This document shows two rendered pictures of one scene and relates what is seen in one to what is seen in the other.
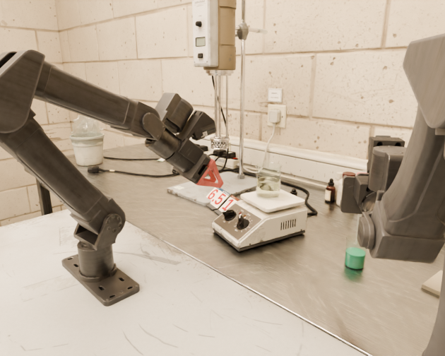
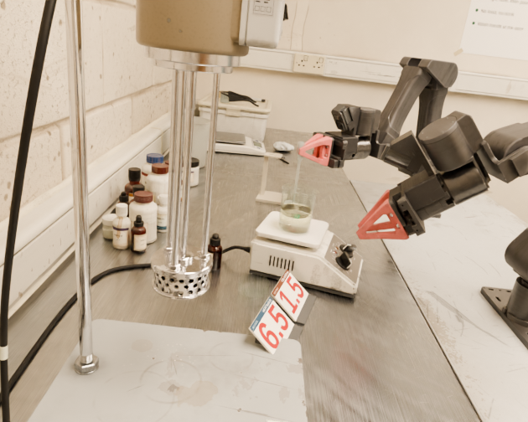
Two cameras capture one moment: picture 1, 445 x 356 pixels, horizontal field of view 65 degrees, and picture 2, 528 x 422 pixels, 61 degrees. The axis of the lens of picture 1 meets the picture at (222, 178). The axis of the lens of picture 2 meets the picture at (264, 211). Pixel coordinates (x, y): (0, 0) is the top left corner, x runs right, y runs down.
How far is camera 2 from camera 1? 1.46 m
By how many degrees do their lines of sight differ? 123
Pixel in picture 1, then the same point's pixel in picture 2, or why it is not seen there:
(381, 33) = not seen: outside the picture
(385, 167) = (376, 117)
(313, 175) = (49, 257)
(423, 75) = (442, 72)
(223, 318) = (425, 251)
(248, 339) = (420, 240)
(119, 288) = (501, 293)
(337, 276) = not seen: hidden behind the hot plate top
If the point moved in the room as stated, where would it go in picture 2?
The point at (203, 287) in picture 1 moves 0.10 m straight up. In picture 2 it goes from (422, 267) to (434, 223)
